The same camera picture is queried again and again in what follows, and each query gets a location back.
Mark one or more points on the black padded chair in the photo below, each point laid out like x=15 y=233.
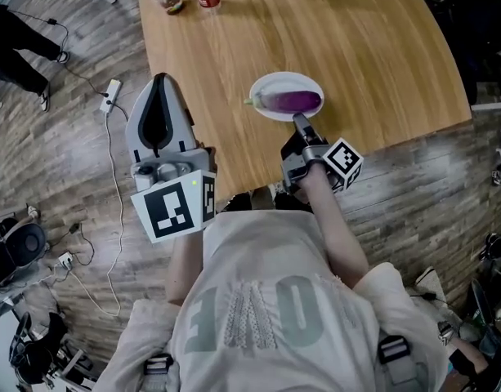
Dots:
x=25 y=243

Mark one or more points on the white printed t-shirt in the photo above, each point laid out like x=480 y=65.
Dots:
x=254 y=259

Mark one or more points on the purple eggplant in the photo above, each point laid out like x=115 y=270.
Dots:
x=293 y=100

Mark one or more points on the person's right forearm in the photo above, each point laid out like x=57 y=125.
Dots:
x=336 y=235

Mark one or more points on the black office chair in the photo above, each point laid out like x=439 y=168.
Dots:
x=471 y=27

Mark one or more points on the person's left forearm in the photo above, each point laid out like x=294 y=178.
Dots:
x=182 y=272

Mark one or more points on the white shelf edge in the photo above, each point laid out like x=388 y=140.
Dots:
x=491 y=106

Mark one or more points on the white oval plate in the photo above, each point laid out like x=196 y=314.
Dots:
x=283 y=81

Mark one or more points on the white power strip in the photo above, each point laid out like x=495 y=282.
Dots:
x=111 y=96

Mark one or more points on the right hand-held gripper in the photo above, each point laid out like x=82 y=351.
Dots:
x=340 y=157

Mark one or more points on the person's black shoe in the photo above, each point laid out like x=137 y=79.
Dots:
x=238 y=203
x=291 y=201

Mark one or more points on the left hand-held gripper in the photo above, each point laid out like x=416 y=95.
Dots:
x=168 y=210

